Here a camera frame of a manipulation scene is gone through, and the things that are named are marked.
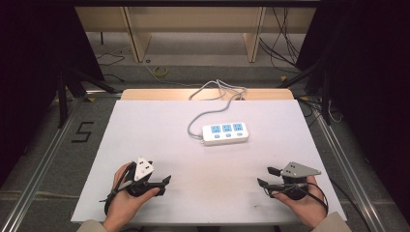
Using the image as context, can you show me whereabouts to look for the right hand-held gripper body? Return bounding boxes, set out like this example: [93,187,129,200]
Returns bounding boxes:
[279,161,322,201]

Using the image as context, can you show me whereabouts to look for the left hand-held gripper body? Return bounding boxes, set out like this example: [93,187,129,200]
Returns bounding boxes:
[124,157,162,198]

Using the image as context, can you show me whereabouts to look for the white power strip blue sockets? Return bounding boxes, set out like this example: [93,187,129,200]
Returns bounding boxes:
[201,122,249,147]

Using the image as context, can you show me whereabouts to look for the person's right hand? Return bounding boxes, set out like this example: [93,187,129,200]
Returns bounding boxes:
[272,175,328,229]

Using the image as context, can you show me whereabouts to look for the person's left hand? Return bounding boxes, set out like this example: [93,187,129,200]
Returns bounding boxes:
[102,161,161,232]

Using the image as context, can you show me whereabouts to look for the black metal stand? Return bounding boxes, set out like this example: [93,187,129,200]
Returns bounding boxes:
[55,68,118,130]
[278,57,334,126]

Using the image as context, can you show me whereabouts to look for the yellow tape roll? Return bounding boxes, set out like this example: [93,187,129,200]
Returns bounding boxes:
[152,66,169,78]

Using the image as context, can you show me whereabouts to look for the dark curtain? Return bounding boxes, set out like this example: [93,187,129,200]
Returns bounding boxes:
[294,0,410,223]
[0,0,105,189]

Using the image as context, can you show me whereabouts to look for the light wooden bench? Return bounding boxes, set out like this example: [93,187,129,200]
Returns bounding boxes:
[74,7,317,64]

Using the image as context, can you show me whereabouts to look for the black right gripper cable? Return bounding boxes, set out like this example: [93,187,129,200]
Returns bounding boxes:
[264,182,330,216]

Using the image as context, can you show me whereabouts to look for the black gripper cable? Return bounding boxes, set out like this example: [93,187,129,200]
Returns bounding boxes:
[264,182,330,216]
[99,161,137,217]

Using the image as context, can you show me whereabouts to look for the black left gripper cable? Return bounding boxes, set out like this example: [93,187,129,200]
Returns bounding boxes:
[99,161,137,217]

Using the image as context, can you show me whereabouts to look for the aluminium floor rail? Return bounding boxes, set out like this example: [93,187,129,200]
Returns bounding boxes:
[0,96,85,232]
[308,105,389,232]

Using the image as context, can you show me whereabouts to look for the grey power strip cable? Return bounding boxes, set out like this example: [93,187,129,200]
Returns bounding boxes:
[187,79,248,141]

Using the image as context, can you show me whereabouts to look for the thin black floor cable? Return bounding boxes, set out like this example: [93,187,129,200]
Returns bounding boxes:
[96,52,127,68]

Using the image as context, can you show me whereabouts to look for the bundle of black floor cables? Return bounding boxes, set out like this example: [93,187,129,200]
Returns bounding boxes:
[258,7,308,72]

